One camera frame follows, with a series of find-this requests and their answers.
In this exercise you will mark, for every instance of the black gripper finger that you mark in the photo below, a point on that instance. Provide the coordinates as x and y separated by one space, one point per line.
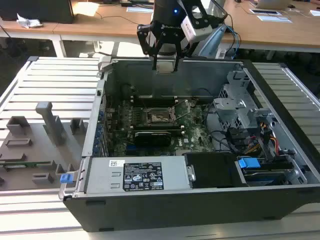
145 37
180 51

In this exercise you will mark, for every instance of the metal locking lever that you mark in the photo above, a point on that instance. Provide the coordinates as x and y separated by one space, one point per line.
144 103

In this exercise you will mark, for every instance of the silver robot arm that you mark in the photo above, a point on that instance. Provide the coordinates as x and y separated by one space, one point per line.
217 7

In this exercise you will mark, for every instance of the black RAM slot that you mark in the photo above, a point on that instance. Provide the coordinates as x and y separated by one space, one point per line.
157 131
157 127
160 97
160 100

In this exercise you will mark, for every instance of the CPU socket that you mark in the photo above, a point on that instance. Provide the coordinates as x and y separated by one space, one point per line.
157 118

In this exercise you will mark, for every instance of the blue expansion slot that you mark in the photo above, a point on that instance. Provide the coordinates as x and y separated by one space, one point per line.
131 149

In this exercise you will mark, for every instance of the white paper sheet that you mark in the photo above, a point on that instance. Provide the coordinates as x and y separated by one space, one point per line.
275 18
315 13
140 9

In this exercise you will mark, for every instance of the black power strip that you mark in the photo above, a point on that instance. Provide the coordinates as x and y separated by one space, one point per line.
132 3

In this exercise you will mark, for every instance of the wooden desk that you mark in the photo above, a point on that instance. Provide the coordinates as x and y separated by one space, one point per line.
25 31
275 32
100 27

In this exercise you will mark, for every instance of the silver metal drive cage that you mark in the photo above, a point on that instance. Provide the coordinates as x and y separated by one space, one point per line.
227 110

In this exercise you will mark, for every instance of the green motherboard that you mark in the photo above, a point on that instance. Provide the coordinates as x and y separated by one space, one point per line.
192 140

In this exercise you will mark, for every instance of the black graphics card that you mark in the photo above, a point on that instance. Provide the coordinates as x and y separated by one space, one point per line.
152 138

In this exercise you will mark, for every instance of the white framed tablet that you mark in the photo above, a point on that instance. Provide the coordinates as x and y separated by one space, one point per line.
265 11

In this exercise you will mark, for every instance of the silver laptop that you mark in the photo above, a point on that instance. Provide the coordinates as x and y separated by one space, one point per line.
272 3

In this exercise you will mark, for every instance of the black box on desk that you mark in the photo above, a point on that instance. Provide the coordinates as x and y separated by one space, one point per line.
37 11

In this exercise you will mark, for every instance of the crumpled white paper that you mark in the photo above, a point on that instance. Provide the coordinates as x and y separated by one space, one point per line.
28 22

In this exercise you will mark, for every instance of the black plastic shroud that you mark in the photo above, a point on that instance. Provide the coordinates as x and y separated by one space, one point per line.
212 170

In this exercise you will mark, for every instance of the hard disk in blue carrier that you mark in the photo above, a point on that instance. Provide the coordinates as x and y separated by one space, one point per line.
248 163

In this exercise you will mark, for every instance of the silver power supply with label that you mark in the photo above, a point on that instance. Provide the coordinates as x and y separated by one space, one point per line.
100 175

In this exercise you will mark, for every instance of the grey parts rack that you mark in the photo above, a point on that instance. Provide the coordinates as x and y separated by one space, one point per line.
37 155

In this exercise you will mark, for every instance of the black PC case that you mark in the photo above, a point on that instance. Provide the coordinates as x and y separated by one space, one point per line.
175 212

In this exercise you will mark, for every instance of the blue plastic latch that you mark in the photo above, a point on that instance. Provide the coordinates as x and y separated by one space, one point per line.
66 178

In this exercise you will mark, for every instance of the green RAM stick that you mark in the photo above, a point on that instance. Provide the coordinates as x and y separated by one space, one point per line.
27 164

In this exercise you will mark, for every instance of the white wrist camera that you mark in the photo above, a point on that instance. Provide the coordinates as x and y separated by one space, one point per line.
191 28

